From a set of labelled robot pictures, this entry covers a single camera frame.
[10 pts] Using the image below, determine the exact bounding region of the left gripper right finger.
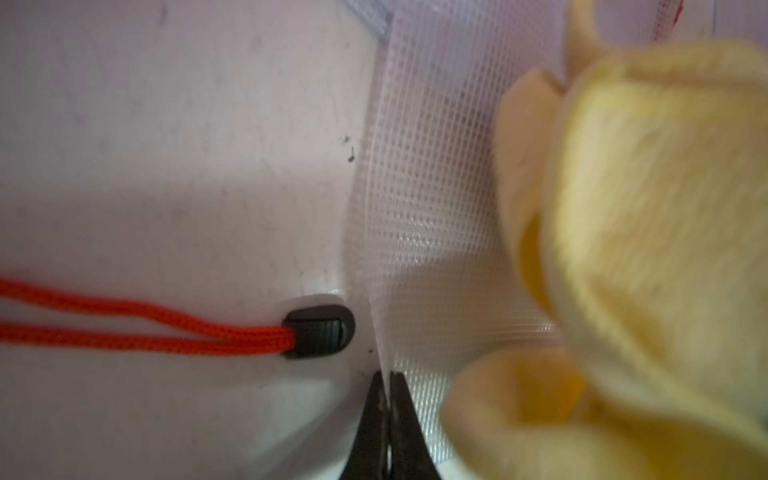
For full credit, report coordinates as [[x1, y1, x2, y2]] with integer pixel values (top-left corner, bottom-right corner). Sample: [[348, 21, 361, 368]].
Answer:
[[389, 372, 441, 480]]

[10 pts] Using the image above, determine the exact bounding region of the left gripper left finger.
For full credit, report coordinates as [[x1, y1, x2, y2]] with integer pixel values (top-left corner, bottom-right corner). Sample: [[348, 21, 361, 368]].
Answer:
[[339, 371, 389, 480]]

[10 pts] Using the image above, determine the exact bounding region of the yellow microfiber cloth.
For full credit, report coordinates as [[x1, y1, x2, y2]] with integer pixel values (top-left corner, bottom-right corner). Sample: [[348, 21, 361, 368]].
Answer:
[[440, 1, 767, 479]]

